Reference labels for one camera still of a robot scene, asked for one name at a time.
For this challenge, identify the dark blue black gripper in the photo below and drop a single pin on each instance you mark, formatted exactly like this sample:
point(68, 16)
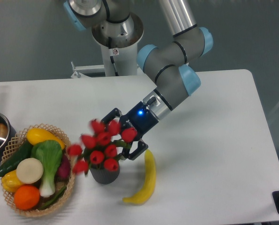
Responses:
point(142, 117)

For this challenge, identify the red tulip bouquet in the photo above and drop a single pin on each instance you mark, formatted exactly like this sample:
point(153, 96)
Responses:
point(100, 150)

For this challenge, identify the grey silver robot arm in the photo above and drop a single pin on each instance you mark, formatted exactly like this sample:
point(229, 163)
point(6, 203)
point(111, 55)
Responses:
point(117, 30)

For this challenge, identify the dark grey ribbed vase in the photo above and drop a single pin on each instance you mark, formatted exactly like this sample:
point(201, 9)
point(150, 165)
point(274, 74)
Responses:
point(104, 176)

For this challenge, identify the yellow banana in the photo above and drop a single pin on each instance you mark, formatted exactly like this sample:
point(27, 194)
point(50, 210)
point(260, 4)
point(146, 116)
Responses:
point(146, 191)

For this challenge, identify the purple red sweet potato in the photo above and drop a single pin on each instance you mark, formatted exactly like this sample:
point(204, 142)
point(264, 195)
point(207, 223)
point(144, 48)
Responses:
point(64, 168)

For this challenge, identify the green bok choy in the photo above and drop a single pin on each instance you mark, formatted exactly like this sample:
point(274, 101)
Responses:
point(49, 153)

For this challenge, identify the yellow squash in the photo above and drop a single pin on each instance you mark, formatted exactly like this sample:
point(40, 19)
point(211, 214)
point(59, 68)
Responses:
point(38, 135)

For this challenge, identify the green bean pod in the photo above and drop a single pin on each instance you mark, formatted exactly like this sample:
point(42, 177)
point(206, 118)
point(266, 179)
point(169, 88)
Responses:
point(54, 199)

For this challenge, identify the dark green cucumber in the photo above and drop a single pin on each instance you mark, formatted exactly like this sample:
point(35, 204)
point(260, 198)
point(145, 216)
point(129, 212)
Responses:
point(23, 152)

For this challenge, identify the white round radish slice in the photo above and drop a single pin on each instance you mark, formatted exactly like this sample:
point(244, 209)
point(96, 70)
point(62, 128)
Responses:
point(29, 171)

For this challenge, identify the woven wicker basket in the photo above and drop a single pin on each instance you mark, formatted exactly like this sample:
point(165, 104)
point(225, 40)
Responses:
point(12, 147)

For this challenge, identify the orange fruit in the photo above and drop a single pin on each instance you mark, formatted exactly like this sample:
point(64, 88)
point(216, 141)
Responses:
point(26, 197)

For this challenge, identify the yellow bell pepper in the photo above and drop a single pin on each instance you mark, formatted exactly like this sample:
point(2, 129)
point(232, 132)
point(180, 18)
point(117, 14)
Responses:
point(10, 182)

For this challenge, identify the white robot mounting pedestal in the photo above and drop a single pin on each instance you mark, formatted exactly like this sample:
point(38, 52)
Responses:
point(116, 62)

